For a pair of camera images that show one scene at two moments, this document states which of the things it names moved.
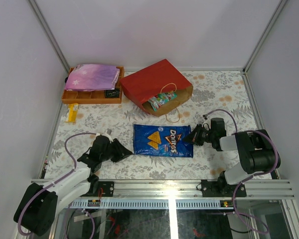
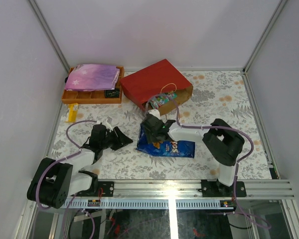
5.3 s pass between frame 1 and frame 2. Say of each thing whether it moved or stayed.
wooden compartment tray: stayed
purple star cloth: stayed
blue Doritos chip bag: moved
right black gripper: moved
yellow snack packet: stayed
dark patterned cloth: stayed
